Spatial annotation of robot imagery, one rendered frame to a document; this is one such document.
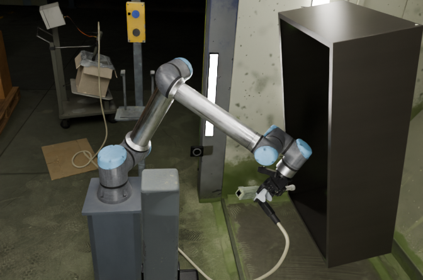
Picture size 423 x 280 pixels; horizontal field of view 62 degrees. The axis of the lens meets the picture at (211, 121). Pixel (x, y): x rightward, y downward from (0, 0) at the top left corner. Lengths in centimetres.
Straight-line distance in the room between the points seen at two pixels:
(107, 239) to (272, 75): 150
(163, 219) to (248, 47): 204
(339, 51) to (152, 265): 106
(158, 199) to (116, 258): 178
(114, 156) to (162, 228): 143
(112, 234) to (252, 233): 109
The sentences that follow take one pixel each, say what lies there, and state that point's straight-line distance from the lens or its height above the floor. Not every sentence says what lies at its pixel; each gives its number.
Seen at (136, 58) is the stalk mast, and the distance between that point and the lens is 262.
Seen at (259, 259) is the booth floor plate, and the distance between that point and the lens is 259.
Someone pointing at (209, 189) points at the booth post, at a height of 14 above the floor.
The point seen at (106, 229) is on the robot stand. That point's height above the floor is 51.
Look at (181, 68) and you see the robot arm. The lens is 167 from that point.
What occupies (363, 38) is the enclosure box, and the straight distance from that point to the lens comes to 142.
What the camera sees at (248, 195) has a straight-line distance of 173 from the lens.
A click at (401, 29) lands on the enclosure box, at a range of 150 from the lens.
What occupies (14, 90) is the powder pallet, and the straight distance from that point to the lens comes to 506.
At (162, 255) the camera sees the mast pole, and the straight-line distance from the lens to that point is 54.
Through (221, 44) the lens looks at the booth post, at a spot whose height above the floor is 133.
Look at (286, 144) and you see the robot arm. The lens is 162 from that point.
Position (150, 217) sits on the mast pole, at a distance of 49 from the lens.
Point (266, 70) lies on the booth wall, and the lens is 253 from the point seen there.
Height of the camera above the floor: 192
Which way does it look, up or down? 27 degrees down
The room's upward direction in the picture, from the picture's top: 4 degrees clockwise
